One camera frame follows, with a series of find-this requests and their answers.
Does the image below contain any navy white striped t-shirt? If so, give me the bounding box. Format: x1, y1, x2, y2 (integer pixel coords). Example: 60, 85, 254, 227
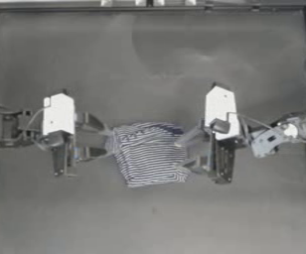
104, 121, 194, 190

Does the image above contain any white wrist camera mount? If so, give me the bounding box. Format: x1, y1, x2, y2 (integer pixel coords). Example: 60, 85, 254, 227
43, 92, 77, 137
205, 84, 242, 142

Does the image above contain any black metal frame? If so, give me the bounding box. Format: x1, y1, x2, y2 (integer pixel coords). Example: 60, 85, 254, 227
0, 1, 306, 133

